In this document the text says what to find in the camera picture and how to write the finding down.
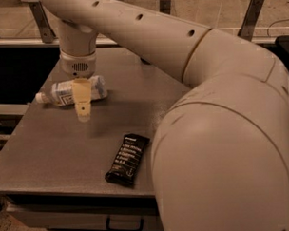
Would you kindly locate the black drawer handle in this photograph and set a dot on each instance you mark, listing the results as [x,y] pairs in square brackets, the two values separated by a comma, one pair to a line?
[124,223]

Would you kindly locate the clear plastic water bottle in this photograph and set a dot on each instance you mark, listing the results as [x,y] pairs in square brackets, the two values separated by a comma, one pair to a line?
[60,94]

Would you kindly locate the metal bracket post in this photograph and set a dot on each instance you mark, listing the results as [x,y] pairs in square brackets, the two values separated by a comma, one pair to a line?
[165,6]
[46,32]
[251,18]

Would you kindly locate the middle metal bracket post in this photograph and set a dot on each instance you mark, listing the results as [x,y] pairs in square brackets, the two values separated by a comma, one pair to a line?
[165,6]

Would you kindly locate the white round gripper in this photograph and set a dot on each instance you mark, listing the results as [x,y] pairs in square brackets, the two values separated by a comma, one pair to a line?
[78,66]

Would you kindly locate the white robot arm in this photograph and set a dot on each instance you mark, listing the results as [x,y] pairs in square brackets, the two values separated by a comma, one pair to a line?
[220,156]

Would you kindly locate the grey cabinet drawer front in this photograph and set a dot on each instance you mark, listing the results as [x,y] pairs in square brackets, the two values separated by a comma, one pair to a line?
[83,218]

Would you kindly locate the black snack bar wrapper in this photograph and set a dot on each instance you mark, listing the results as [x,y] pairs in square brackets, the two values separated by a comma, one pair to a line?
[127,160]

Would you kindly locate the left metal bracket post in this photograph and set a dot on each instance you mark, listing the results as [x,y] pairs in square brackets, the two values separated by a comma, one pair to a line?
[46,32]

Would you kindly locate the right metal bracket post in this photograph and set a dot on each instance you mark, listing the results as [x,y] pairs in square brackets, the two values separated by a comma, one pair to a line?
[251,18]

